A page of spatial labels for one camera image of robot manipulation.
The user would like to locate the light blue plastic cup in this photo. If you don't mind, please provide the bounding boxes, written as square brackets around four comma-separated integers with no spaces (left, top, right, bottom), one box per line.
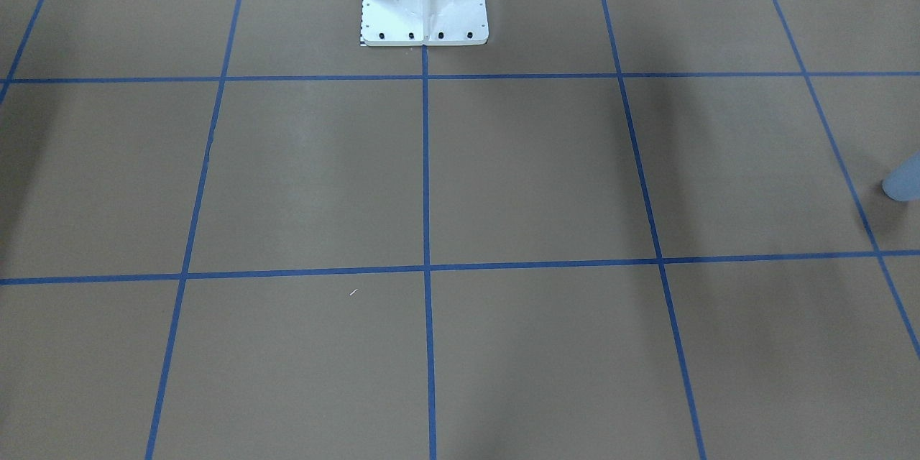
[881,151,920,203]

